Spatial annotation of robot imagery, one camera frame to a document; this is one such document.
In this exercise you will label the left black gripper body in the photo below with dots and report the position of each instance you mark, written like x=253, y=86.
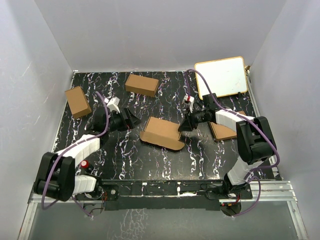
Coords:
x=117, y=122

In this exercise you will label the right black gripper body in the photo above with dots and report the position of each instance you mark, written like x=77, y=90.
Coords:
x=201, y=115

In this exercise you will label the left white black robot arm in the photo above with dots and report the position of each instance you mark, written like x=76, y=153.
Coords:
x=66, y=173

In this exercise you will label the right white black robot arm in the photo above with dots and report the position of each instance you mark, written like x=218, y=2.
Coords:
x=255, y=141

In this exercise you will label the folded cardboard box back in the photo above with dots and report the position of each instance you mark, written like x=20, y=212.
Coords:
x=142, y=85

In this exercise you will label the small cardboard box left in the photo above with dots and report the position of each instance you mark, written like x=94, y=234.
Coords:
x=78, y=102

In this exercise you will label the flat cardboard stack right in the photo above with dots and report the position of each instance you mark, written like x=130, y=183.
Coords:
x=223, y=131

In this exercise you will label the yellow framed whiteboard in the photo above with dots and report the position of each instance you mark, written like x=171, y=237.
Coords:
x=224, y=77

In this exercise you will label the red emergency stop button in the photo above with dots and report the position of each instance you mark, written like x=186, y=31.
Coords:
x=86, y=166

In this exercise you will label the black base bar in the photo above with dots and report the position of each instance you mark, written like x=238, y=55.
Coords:
x=161, y=194

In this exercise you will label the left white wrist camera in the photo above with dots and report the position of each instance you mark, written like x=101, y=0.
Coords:
x=112, y=104

